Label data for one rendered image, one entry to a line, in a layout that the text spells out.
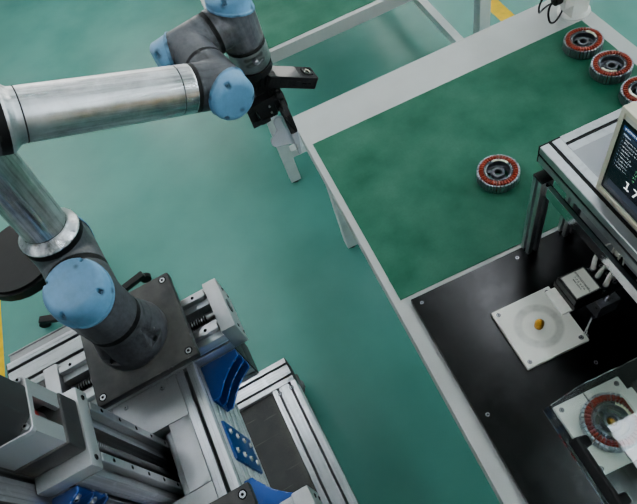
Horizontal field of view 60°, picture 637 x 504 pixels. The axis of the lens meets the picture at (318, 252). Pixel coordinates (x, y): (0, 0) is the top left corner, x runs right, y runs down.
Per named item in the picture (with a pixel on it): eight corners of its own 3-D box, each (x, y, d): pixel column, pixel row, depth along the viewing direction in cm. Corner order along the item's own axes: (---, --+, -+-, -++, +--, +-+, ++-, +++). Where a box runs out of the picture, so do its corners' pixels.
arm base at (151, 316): (109, 384, 112) (81, 367, 104) (93, 325, 120) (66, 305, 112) (176, 347, 113) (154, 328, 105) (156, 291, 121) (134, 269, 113)
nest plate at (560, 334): (527, 370, 122) (528, 368, 121) (490, 315, 130) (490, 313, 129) (588, 341, 122) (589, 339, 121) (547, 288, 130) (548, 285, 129)
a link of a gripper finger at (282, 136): (280, 163, 117) (260, 123, 114) (305, 150, 117) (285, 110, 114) (283, 165, 114) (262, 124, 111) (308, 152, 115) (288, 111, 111)
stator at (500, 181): (516, 196, 147) (517, 188, 144) (472, 191, 151) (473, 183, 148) (522, 164, 152) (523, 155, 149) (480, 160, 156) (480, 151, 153)
